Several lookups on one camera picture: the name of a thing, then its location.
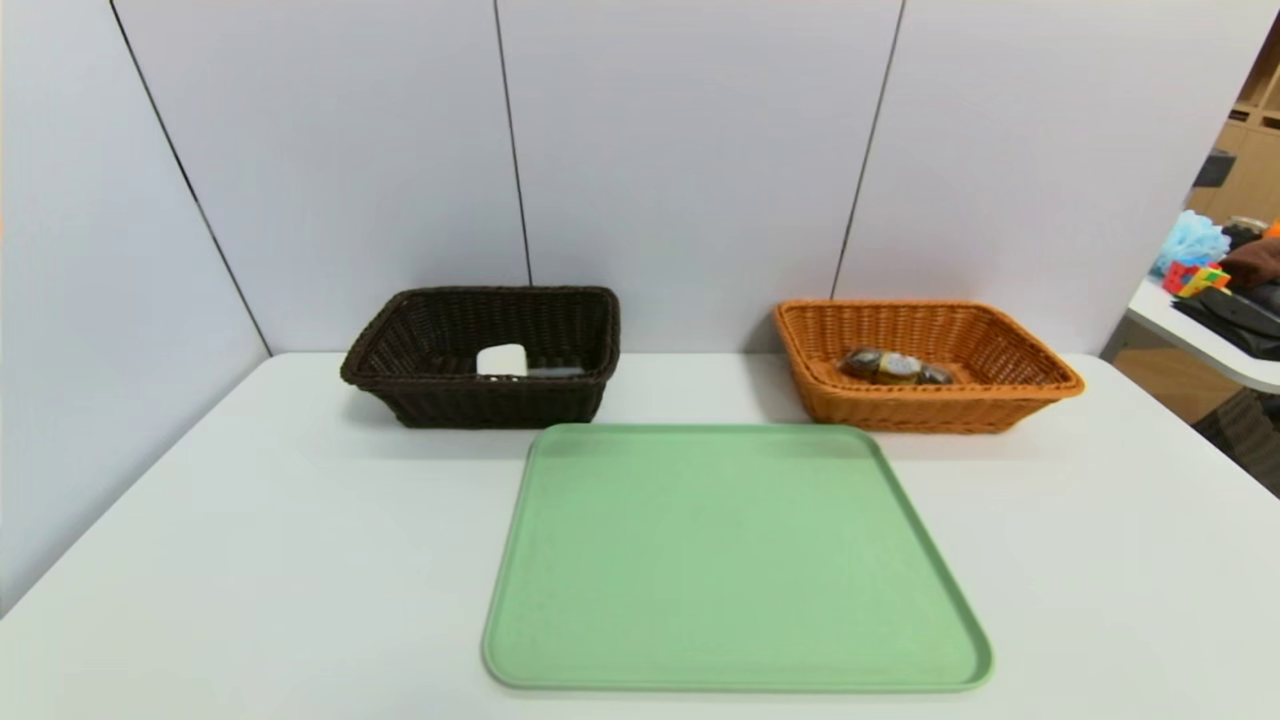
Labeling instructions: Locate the blue fluffy bath sponge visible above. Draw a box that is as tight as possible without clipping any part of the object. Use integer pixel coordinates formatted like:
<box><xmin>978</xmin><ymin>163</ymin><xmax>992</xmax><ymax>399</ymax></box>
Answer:
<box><xmin>1152</xmin><ymin>208</ymin><xmax>1233</xmax><ymax>277</ymax></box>

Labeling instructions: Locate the white soap bar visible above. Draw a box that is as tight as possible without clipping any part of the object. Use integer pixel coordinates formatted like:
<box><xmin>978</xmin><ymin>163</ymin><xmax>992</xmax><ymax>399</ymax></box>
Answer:
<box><xmin>475</xmin><ymin>342</ymin><xmax>529</xmax><ymax>378</ymax></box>

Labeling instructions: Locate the brown cloth item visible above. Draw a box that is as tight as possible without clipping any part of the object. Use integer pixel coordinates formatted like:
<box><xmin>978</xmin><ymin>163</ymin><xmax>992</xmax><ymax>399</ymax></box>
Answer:
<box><xmin>1220</xmin><ymin>236</ymin><xmax>1280</xmax><ymax>291</ymax></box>

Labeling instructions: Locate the colourful puzzle cube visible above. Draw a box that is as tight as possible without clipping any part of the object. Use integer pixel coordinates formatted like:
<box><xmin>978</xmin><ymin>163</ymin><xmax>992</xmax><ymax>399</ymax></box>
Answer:
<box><xmin>1162</xmin><ymin>259</ymin><xmax>1233</xmax><ymax>298</ymax></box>

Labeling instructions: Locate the orange wicker basket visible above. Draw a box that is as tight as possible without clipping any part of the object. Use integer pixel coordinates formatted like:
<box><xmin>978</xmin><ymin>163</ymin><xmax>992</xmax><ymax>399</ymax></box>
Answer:
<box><xmin>774</xmin><ymin>298</ymin><xmax>1088</xmax><ymax>434</ymax></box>

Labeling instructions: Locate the light green plastic tray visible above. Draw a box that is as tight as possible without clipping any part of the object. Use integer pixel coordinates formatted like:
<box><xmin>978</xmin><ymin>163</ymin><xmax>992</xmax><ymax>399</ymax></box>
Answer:
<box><xmin>481</xmin><ymin>423</ymin><xmax>997</xmax><ymax>694</ymax></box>

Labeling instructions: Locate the dark brown wicker basket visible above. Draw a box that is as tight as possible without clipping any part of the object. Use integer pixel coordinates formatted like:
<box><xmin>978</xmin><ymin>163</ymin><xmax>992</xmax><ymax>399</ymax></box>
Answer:
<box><xmin>339</xmin><ymin>285</ymin><xmax>622</xmax><ymax>429</ymax></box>

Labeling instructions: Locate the wooden shelf unit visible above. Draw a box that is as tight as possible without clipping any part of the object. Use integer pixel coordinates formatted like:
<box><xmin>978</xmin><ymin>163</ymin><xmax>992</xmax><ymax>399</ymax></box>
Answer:
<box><xmin>1188</xmin><ymin>30</ymin><xmax>1280</xmax><ymax>226</ymax></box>

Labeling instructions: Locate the Ferrero Rocher chocolate pack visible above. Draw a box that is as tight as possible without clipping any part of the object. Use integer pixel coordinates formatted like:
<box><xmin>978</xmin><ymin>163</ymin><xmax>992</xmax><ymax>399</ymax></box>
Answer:
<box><xmin>838</xmin><ymin>346</ymin><xmax>954</xmax><ymax>387</ymax></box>

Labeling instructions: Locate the white side table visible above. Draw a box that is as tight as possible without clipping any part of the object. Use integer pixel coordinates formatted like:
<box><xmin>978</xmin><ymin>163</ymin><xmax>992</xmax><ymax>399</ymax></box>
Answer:
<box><xmin>1126</xmin><ymin>278</ymin><xmax>1280</xmax><ymax>395</ymax></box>

